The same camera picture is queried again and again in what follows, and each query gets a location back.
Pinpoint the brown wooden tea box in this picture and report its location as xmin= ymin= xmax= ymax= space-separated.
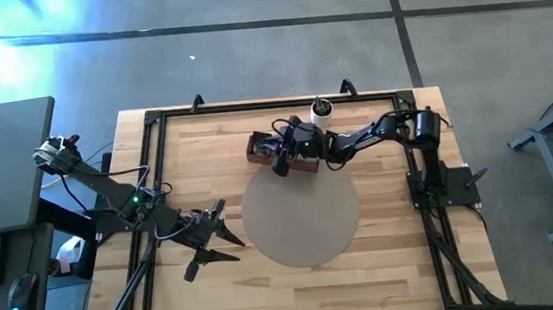
xmin=243 ymin=124 xmax=322 ymax=181

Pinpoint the black aluminium table frame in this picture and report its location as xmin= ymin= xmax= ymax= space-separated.
xmin=68 ymin=65 xmax=511 ymax=310

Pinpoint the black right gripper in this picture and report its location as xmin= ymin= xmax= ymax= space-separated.
xmin=266 ymin=112 xmax=333 ymax=179

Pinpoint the black computer mouse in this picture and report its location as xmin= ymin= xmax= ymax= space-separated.
xmin=4 ymin=271 xmax=43 ymax=310

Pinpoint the round grey table mat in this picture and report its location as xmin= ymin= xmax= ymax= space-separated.
xmin=236 ymin=156 xmax=366 ymax=273

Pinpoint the white pink object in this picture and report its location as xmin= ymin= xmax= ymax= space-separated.
xmin=54 ymin=235 xmax=87 ymax=275

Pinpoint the white pot green plant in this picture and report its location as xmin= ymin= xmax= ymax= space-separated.
xmin=308 ymin=94 xmax=336 ymax=129

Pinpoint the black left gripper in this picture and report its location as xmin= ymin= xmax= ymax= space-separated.
xmin=159 ymin=196 xmax=250 ymax=286

